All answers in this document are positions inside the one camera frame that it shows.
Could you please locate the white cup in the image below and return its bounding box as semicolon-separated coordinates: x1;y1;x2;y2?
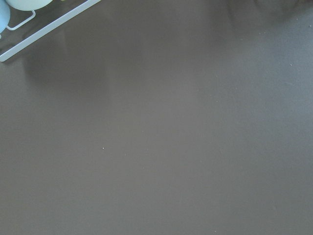
6;0;52;11

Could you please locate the blue cup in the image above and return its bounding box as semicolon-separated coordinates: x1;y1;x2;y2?
0;0;10;33

